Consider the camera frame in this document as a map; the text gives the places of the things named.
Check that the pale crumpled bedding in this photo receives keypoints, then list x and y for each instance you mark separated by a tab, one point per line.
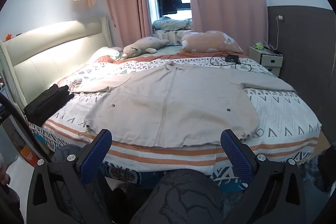
170	23

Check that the pink printed pillow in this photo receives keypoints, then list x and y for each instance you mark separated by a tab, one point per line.
210	43

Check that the beige plush toy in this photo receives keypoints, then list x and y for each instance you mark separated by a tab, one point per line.
144	46

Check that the small orange toy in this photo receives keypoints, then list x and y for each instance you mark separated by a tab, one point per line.
9	37

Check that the green bed sheet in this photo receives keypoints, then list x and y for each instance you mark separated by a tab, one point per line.
168	50

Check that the cream padded headboard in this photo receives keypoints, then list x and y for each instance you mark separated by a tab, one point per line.
52	50

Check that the white patterned blanket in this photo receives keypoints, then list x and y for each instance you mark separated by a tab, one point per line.
283	111

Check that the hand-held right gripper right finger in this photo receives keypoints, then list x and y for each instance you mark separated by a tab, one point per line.
236	155

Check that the person's right leg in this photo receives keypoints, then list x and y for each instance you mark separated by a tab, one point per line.
181	197

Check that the white nightstand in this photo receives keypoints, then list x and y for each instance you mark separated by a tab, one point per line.
270	61

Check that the white pillow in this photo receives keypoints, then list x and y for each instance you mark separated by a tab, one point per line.
105	52

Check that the black folded clothes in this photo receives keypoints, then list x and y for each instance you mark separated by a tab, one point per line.
44	106

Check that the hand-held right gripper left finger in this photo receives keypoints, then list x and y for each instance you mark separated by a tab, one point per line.
95	153

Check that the green item on nightstand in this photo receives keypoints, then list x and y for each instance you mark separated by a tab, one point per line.
258	46

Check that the beige jacket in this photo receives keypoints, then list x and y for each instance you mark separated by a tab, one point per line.
170	103

